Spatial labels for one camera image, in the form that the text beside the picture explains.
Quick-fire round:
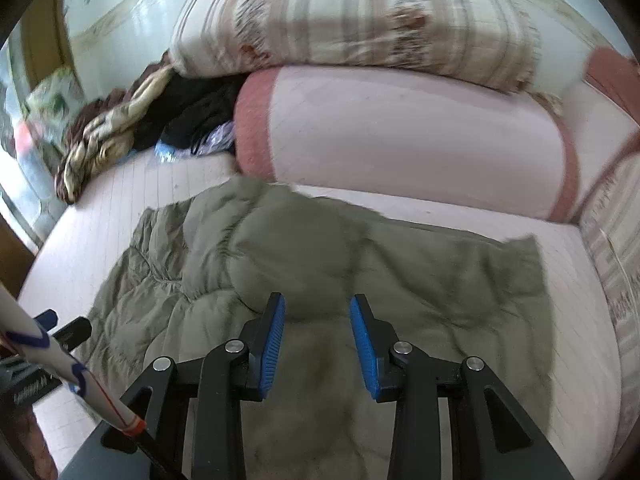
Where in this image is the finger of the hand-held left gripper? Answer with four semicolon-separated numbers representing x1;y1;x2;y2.
32;309;94;356

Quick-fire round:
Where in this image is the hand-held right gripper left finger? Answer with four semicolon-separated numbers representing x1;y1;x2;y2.
60;291;287;480

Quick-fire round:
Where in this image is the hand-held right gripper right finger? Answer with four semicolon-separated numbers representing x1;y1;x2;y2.
348;294;576;480

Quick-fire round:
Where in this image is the olive quilted jacket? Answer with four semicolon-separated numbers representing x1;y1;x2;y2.
87;175;559;480

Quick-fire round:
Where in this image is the pile of black clothes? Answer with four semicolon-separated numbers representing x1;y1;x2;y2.
132;75;251;154

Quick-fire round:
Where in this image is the beige patterned blanket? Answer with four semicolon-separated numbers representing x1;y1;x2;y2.
54;62;177;204

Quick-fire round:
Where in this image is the blue plastic bag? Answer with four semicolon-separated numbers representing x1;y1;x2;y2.
154;120;237;163

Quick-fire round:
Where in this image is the pink bolster pillow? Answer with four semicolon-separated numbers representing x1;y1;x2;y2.
234;65;582;224
550;45;640;221

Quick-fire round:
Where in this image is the striped bed cover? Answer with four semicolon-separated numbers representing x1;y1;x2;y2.
577;150;640;461

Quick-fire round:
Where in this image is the striped folded quilt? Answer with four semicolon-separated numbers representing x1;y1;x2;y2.
170;0;544;94

